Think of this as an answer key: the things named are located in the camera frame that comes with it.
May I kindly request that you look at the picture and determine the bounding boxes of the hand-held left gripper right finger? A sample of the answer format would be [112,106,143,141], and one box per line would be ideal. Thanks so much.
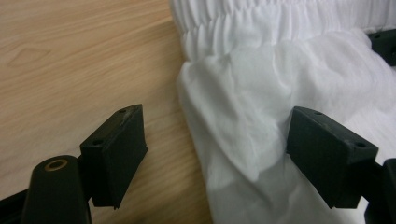
[285,105,379,210]

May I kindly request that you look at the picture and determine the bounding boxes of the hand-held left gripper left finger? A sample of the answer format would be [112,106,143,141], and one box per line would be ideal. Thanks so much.
[78,104,149,210]

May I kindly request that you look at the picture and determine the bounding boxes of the white pleated skirt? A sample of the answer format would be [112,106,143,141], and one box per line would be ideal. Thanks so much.
[169,0,396,224]

